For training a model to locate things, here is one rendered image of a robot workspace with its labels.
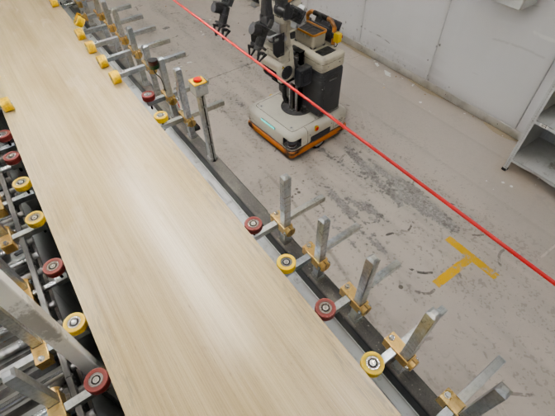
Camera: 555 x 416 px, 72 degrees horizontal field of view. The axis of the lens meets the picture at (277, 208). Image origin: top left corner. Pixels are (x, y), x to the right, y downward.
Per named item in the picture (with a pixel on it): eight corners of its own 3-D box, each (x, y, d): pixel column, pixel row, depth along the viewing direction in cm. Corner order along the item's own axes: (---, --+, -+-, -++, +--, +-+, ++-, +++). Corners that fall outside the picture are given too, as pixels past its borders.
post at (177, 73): (194, 134, 246) (177, 64, 209) (196, 137, 244) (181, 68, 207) (189, 136, 244) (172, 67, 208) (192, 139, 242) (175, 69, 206)
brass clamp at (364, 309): (348, 286, 161) (350, 280, 157) (372, 310, 154) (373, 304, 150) (337, 294, 159) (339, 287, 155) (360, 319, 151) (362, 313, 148)
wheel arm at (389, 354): (438, 308, 156) (442, 304, 153) (445, 314, 154) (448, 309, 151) (359, 373, 140) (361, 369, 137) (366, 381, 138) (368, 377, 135)
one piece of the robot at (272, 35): (265, 40, 287) (264, 9, 271) (289, 53, 273) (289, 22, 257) (249, 46, 281) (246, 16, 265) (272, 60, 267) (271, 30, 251)
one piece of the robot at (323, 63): (298, 92, 368) (301, 0, 304) (339, 119, 340) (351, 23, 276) (271, 106, 354) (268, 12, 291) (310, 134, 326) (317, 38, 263)
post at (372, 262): (354, 314, 166) (373, 251, 129) (359, 319, 164) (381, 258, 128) (348, 318, 165) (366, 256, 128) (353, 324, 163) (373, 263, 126)
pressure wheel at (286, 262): (282, 286, 162) (282, 272, 154) (273, 272, 167) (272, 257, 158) (299, 278, 165) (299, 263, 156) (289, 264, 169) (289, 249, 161)
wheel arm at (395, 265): (394, 263, 168) (396, 257, 164) (400, 268, 166) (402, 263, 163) (316, 318, 152) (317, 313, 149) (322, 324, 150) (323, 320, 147)
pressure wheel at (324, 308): (327, 333, 149) (329, 320, 140) (309, 323, 152) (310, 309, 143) (337, 317, 153) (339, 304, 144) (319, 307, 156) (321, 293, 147)
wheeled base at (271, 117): (301, 99, 383) (301, 77, 364) (347, 130, 351) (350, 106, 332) (246, 126, 356) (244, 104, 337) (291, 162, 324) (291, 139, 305)
